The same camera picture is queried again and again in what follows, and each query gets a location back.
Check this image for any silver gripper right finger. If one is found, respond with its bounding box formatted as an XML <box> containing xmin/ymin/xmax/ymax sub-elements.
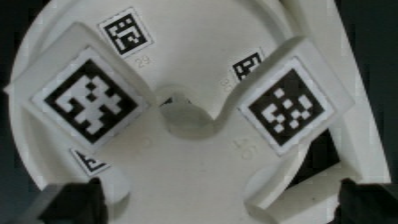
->
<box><xmin>336</xmin><ymin>179</ymin><xmax>398</xmax><ymax>224</ymax></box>

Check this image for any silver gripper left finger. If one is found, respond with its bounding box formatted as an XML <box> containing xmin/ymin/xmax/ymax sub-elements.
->
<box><xmin>29</xmin><ymin>178</ymin><xmax>109</xmax><ymax>224</ymax></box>

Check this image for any white cylindrical table leg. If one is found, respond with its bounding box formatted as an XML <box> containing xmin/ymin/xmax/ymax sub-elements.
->
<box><xmin>160</xmin><ymin>93</ymin><xmax>214</xmax><ymax>139</ymax></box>

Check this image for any white round table top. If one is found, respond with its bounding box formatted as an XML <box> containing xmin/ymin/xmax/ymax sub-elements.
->
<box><xmin>8</xmin><ymin>0</ymin><xmax>391</xmax><ymax>224</ymax></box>

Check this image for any white cross-shaped table base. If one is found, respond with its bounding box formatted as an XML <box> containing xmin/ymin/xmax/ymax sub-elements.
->
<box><xmin>8</xmin><ymin>24</ymin><xmax>352</xmax><ymax>224</ymax></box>

